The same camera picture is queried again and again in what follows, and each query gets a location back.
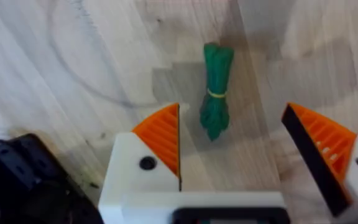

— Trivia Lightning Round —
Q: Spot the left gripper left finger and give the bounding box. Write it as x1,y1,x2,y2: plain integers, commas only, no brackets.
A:
98,102,182,208

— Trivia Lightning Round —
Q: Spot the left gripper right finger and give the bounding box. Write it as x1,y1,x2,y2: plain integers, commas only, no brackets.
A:
280,102,358,224

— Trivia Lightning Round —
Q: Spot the green toy vegetable bundle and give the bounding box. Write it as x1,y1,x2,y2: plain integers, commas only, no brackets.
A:
198,42,236,142

